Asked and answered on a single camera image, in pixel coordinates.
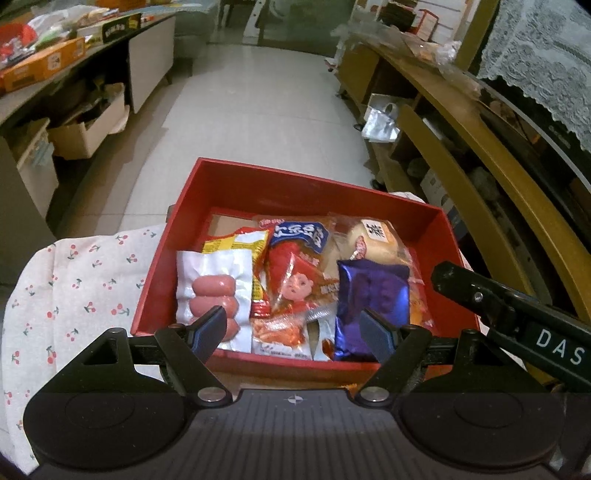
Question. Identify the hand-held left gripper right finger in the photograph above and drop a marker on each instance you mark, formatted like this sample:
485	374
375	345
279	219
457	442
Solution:
376	333

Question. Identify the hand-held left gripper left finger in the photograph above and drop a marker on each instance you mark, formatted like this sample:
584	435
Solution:
210	328

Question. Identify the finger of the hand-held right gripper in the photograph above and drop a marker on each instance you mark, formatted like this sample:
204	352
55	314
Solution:
466	284

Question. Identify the purple foil snack packet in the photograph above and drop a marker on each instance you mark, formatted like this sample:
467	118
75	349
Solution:
371	300

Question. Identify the pink sausage packet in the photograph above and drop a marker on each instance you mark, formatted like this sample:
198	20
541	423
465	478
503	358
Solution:
212	286

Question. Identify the white orange chili snack packet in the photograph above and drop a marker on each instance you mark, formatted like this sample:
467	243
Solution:
277	336

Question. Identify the yellow red snack packet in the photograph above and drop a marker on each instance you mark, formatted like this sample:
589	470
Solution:
247	244

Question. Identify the red cardboard box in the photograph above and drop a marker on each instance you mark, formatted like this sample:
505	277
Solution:
194	194

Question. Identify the clear bread packet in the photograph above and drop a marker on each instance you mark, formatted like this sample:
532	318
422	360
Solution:
369	235

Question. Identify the cherry print tablecloth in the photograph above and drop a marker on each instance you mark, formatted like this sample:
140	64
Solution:
83	277

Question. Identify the wooden shelf unit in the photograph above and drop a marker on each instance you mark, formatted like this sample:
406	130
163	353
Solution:
461	138

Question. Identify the silver foil bag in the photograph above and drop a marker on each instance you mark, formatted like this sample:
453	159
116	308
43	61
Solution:
381	119

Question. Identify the cardboard storage box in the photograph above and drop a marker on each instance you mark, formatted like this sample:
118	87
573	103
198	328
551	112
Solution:
87	127

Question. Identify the tall white storage bin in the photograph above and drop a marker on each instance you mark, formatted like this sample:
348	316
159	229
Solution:
34	166

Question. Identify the white lace cloth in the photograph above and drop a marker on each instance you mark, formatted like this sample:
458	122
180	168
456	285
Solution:
535	46

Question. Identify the white cabinet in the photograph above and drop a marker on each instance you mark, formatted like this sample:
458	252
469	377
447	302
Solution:
150	64

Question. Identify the grey sofa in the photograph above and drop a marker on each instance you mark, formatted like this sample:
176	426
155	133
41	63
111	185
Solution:
196	21

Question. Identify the black yellow box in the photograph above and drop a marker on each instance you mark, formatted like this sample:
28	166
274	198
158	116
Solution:
121	28

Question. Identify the orange cardboard box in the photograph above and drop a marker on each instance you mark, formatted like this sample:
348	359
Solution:
44	62

